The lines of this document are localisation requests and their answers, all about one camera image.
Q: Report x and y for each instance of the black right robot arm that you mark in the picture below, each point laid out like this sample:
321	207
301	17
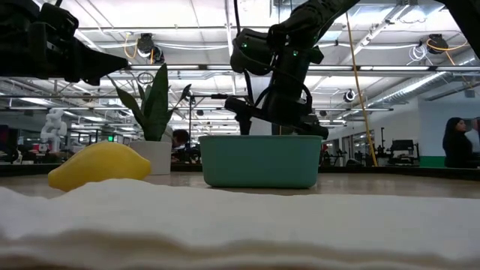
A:
300	22

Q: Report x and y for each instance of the white humanoid robot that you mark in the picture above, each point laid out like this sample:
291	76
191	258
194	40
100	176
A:
54	127

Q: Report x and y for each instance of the snake plant in white pot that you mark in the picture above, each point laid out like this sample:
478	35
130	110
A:
153	112

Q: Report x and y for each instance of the black aluminium table frame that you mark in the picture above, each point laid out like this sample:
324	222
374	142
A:
375	171

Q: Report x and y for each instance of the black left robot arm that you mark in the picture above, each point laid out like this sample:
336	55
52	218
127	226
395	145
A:
15	9

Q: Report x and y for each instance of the white folded cloth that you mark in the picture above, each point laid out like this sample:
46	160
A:
240	225

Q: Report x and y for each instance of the teal plastic tupperware container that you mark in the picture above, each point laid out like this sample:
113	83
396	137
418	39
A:
258	161

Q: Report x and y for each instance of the yellow toy lemon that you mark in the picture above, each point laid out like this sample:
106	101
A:
97	165

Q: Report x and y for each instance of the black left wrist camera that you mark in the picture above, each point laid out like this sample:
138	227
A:
60	20

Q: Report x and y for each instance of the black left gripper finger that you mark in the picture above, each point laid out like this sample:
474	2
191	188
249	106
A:
101	63

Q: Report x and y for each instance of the person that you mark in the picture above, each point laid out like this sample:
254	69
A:
475	138
182	137
455	146

